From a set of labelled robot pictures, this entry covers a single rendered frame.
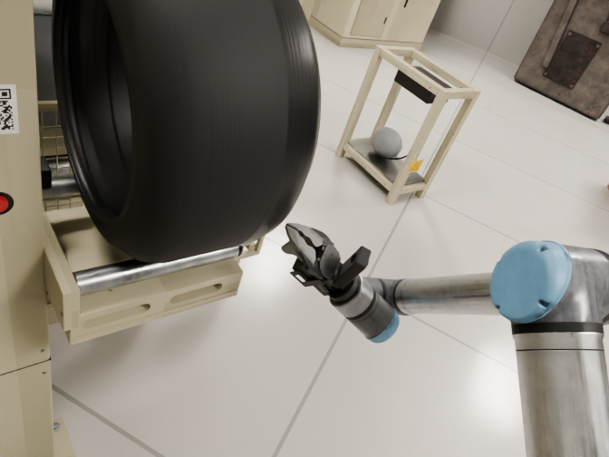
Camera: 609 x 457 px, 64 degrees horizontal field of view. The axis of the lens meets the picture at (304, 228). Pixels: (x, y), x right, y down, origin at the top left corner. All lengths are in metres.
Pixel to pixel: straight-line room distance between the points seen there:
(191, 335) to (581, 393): 1.57
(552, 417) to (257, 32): 0.64
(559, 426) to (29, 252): 0.85
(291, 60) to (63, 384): 1.45
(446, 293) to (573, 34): 6.20
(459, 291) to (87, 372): 1.34
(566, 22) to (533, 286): 6.48
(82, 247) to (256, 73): 0.63
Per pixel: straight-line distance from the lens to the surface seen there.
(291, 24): 0.78
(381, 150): 3.31
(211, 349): 2.02
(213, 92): 0.67
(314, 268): 0.97
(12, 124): 0.81
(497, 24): 8.28
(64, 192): 1.16
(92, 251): 1.16
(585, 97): 7.19
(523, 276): 0.74
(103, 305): 0.98
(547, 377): 0.73
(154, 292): 1.00
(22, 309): 1.06
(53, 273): 0.92
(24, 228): 0.92
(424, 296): 1.14
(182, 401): 1.88
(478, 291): 1.02
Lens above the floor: 1.61
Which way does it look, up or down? 37 degrees down
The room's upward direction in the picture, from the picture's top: 21 degrees clockwise
